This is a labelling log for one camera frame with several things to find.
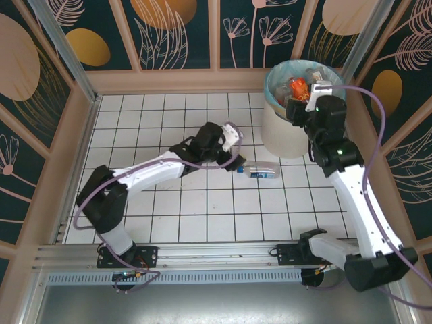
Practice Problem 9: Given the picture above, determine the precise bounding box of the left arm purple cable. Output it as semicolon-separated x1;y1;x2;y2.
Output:
72;121;246;294

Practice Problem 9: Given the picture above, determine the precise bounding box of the clear bottle blue cap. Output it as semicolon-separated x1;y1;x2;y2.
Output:
236;161;281;180

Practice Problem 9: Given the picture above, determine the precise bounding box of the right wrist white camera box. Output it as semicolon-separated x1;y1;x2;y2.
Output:
305;80;334;112

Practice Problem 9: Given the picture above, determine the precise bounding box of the small wired connector board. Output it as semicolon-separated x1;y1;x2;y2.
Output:
111;269;149;283
315;262;338;275

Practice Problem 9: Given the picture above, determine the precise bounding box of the light blue bin liner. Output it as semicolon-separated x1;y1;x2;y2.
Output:
264;59;346;119

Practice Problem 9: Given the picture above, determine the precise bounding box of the grey metal panel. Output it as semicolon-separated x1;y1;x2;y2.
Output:
20;266;416;324

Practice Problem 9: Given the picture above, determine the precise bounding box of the aluminium table side rail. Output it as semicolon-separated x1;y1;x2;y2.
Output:
53;95;102;244

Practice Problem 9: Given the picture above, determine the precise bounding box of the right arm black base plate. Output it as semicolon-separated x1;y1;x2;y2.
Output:
269;243;325;267

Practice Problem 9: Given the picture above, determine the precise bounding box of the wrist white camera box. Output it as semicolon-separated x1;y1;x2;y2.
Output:
221;123;244;152
305;80;334;112

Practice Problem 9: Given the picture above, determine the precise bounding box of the aluminium mounting rail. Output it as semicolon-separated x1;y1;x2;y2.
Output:
32;238;404;271

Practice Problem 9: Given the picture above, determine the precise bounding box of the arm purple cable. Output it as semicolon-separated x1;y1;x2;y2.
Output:
72;121;246;294
317;84;432;310

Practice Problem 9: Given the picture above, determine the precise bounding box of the aluminium frame post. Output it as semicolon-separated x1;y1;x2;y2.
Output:
344;0;398;74
26;0;102;102

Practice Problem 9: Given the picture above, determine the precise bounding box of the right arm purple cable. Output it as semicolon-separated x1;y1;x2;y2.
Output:
317;84;432;310

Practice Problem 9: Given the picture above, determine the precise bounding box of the white waste bin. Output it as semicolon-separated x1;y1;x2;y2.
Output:
261;59;346;159

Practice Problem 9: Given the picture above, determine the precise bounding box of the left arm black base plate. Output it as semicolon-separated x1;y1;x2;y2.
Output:
97;245;159;269

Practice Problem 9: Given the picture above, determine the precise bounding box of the slotted grey cable duct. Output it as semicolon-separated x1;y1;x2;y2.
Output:
45;269;303;286

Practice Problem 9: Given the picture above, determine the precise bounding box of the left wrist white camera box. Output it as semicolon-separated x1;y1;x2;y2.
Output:
221;123;244;152

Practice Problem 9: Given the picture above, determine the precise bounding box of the orange label NFC bottle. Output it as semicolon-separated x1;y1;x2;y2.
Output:
289;76;311;102

